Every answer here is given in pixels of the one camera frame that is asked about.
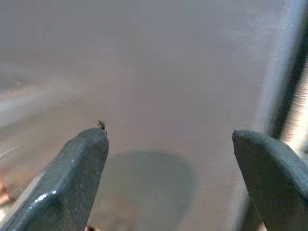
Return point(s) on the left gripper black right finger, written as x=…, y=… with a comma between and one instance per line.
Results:
x=276, y=183

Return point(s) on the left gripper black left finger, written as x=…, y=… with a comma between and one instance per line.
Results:
x=65, y=183

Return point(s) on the grey mini fridge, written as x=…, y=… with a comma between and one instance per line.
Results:
x=154, y=60

